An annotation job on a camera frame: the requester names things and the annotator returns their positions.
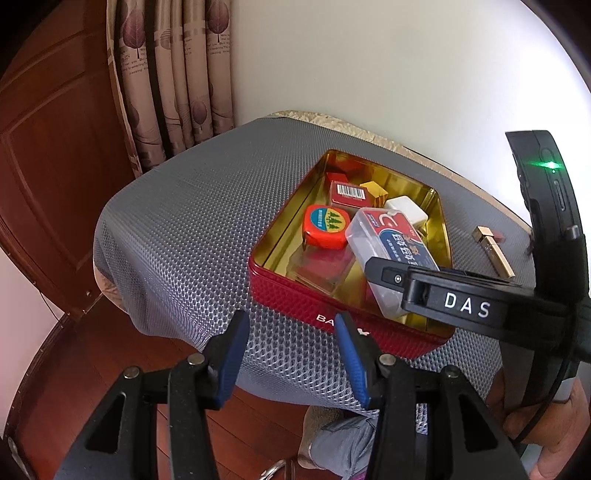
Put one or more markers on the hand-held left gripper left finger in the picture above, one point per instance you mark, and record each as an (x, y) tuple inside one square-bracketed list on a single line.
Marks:
[(233, 360)]

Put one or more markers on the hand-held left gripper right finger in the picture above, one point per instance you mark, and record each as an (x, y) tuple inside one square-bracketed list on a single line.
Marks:
[(351, 355)]

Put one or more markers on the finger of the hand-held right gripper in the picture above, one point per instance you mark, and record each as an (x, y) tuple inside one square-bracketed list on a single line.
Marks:
[(385, 274)]

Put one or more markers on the clear floss pick box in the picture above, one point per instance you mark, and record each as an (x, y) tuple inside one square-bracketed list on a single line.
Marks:
[(383, 235)]

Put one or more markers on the dark red tin box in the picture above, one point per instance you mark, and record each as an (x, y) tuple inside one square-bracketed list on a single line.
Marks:
[(323, 314)]

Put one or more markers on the gold lipstick tube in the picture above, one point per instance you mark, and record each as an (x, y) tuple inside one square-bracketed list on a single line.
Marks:
[(494, 254)]

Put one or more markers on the clear plastic case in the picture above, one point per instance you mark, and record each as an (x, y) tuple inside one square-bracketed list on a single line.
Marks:
[(318, 272)]

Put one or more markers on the white charger plug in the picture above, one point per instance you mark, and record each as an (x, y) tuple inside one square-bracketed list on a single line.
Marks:
[(406, 207)]

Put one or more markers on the orange tape measure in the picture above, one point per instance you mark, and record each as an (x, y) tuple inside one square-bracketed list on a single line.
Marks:
[(328, 221)]

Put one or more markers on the small pinkish red box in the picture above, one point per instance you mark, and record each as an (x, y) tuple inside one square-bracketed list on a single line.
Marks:
[(351, 196)]

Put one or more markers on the small yellow cube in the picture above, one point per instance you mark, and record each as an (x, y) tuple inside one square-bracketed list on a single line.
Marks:
[(371, 189)]

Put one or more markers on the person's right hand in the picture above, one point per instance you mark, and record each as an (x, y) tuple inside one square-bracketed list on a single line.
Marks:
[(568, 427)]

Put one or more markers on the person's leg in jeans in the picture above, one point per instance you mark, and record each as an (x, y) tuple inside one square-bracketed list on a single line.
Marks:
[(346, 443)]

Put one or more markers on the brown wooden door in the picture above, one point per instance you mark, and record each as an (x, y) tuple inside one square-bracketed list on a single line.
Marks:
[(55, 161)]

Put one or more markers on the beige leaf-print curtain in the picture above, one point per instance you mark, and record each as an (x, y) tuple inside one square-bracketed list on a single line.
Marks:
[(184, 69)]

